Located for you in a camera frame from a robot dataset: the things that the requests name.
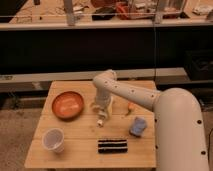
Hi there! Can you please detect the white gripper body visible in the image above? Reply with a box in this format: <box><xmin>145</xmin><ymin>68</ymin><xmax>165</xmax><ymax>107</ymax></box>
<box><xmin>90</xmin><ymin>97</ymin><xmax>114</xmax><ymax>119</ymax></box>

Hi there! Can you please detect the clear plastic bottle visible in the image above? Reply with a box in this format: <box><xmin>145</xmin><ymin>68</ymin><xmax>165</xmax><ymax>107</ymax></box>
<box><xmin>97</xmin><ymin>108</ymin><xmax>110</xmax><ymax>127</ymax></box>

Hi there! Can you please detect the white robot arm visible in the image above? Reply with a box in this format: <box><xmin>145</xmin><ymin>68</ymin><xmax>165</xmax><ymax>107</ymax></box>
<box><xmin>93</xmin><ymin>70</ymin><xmax>210</xmax><ymax>171</ymax></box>

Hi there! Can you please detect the orange ceramic bowl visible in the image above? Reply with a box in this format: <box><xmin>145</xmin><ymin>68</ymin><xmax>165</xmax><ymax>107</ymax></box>
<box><xmin>51</xmin><ymin>91</ymin><xmax>84</xmax><ymax>120</ymax></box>

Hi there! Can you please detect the orange carrot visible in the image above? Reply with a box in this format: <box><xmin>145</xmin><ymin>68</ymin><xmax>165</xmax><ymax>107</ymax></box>
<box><xmin>126</xmin><ymin>102</ymin><xmax>136</xmax><ymax>116</ymax></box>

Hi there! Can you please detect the blue sponge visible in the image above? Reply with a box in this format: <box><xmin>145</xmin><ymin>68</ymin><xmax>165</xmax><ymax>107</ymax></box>
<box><xmin>129</xmin><ymin>117</ymin><xmax>147</xmax><ymax>137</ymax></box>

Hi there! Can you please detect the black striped block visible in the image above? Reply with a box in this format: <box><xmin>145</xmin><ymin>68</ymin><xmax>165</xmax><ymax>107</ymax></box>
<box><xmin>98</xmin><ymin>139</ymin><xmax>128</xmax><ymax>154</ymax></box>

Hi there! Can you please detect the wooden table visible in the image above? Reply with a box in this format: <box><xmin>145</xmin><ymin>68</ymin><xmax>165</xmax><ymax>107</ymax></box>
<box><xmin>25</xmin><ymin>81</ymin><xmax>156</xmax><ymax>169</ymax></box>

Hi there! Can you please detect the white plastic cup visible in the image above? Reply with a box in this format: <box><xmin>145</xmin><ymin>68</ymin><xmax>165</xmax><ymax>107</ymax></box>
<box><xmin>42</xmin><ymin>128</ymin><xmax>64</xmax><ymax>153</ymax></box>

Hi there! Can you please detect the long background workbench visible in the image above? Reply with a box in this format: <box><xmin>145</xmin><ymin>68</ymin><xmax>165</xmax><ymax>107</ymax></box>
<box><xmin>0</xmin><ymin>0</ymin><xmax>213</xmax><ymax>84</ymax></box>

